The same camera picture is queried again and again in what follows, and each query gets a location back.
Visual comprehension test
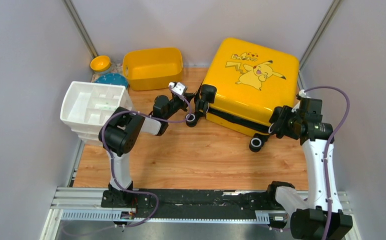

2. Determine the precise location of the yellow plastic basket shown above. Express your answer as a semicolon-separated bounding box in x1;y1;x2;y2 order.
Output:
122;47;183;91

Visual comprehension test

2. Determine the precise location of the yellow Pikachu suitcase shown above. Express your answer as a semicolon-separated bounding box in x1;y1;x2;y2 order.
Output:
187;37;300;152

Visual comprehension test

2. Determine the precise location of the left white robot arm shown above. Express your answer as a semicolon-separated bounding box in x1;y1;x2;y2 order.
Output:
99;93;195;208

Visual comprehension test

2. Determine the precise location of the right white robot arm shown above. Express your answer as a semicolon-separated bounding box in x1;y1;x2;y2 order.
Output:
266;98;353;240

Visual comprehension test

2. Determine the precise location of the teal dotted plate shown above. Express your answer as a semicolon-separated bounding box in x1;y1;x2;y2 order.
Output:
94;73;129;88

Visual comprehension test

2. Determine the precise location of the patterned cloth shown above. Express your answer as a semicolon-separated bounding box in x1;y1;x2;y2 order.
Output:
91;62;123;83

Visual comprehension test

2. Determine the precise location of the yellow bowl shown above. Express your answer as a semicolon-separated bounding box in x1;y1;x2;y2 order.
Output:
90;55;112;73

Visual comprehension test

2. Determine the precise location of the white plastic drawer organizer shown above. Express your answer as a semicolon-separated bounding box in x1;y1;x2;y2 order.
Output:
60;81;135;146

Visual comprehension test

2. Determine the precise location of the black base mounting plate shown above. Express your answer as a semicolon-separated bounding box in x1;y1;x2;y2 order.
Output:
101;188;288;229

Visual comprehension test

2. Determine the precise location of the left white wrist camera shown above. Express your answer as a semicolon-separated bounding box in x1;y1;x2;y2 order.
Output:
168;82;187;96

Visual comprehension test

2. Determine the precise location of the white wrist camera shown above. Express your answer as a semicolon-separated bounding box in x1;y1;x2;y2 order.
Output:
296;89;309;101
168;82;187;96

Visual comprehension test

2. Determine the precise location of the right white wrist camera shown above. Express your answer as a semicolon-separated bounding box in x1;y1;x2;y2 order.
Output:
296;89;309;101

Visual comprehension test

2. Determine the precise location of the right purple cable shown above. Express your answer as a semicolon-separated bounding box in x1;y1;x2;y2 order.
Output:
269;86;350;240

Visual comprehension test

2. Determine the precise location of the purple cable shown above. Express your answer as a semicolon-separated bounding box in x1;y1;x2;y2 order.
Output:
100;86;193;228
269;86;350;240

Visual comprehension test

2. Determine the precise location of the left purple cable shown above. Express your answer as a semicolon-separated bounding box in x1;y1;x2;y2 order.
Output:
100;86;193;228

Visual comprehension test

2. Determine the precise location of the aluminium frame rail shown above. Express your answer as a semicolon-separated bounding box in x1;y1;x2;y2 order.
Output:
41;139;360;240

